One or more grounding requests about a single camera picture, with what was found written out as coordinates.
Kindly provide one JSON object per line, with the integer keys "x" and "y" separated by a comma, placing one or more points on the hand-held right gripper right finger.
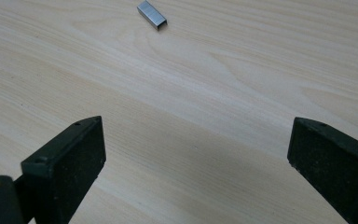
{"x": 329, "y": 165}

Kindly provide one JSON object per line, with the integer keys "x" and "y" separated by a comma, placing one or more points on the silver staple strip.
{"x": 151, "y": 14}

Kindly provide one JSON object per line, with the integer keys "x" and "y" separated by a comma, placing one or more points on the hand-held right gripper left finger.
{"x": 65, "y": 168}

